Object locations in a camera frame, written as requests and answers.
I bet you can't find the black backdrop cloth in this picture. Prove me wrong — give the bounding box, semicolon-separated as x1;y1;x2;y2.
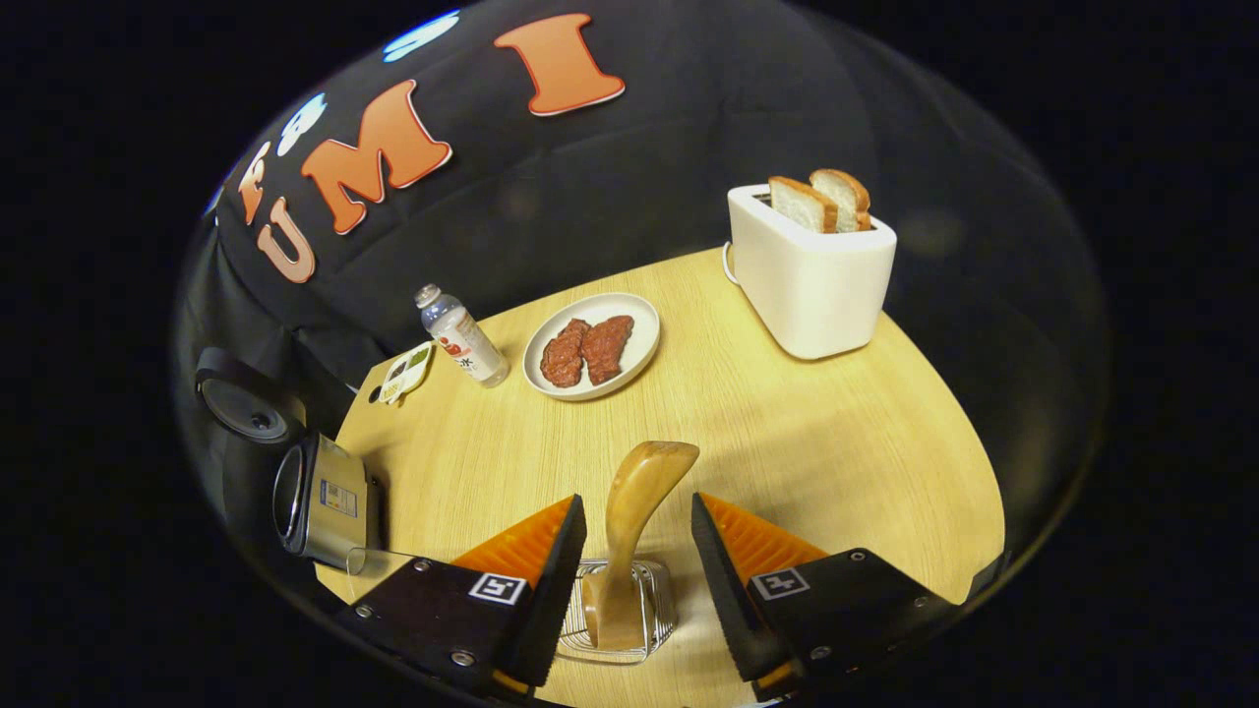
172;0;1108;611

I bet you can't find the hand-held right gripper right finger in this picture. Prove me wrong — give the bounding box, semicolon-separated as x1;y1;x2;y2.
689;491;961;702

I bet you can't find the brown meat piece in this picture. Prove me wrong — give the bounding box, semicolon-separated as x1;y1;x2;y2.
580;314;636;387
538;317;593;389

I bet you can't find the white toaster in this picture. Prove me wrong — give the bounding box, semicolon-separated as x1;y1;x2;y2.
724;183;899;362

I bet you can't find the wooden spoon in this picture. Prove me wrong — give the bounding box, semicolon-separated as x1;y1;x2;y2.
581;440;702;653

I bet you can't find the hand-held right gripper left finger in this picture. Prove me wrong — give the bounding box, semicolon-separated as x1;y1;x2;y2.
339;493;589;695

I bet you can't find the dark grey rice cooker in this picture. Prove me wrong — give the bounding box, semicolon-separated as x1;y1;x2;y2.
194;345;384;574

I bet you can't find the white divided grain dish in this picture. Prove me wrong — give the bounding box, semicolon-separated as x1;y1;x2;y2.
378;340;436;407

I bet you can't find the clear plastic water bottle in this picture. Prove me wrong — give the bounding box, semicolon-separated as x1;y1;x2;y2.
413;282;511;389

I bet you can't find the white round plate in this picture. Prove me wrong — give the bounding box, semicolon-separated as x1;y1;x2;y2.
521;291;663;403

